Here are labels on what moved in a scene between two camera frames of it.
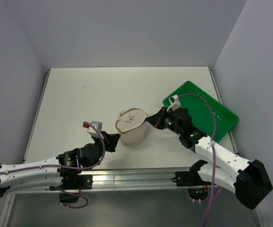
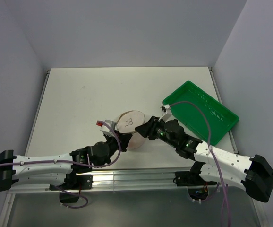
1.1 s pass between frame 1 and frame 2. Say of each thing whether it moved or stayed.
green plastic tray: stayed
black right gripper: moved
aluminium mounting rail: stayed
